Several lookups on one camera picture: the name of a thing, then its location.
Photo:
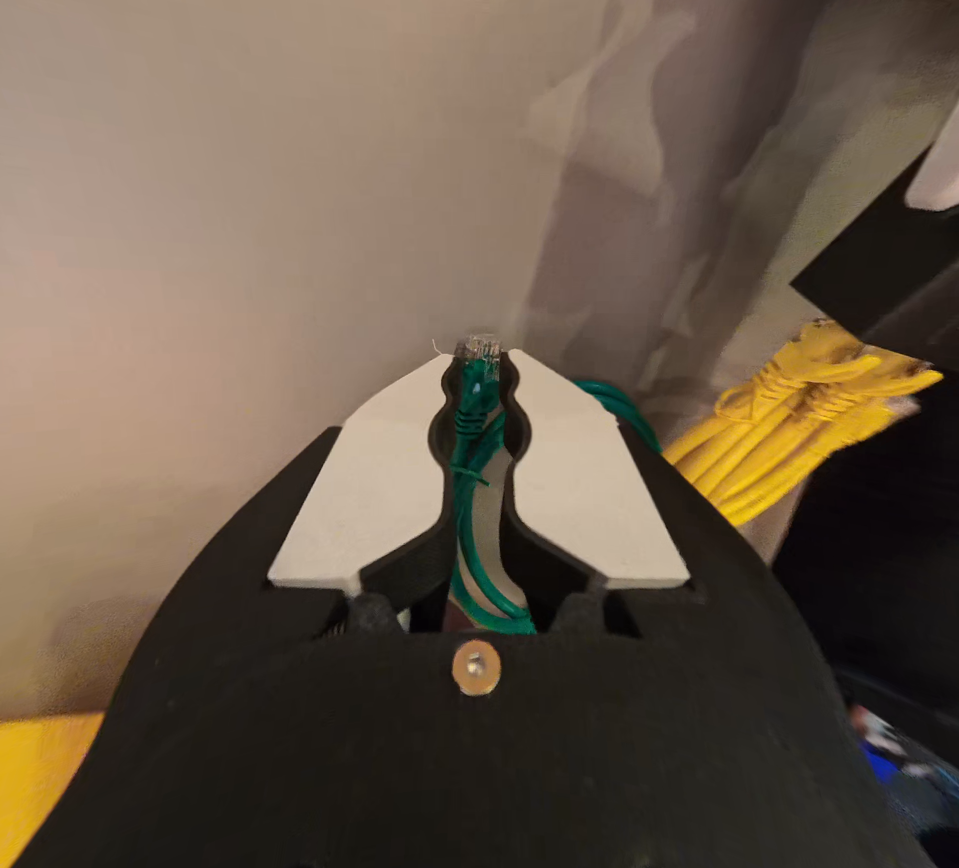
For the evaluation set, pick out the person's black jacket torso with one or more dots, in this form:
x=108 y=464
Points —
x=884 y=546

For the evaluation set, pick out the large yellow plastic bin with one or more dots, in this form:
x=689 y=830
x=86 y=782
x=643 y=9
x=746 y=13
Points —
x=37 y=785

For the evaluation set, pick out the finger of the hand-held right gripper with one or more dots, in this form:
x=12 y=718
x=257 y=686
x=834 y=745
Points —
x=940 y=179

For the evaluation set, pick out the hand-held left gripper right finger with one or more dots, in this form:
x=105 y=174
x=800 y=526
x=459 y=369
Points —
x=592 y=493

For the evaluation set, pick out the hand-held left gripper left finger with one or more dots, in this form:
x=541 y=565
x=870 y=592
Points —
x=359 y=493

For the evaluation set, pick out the black network switch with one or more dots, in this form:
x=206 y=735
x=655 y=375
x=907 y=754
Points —
x=884 y=269

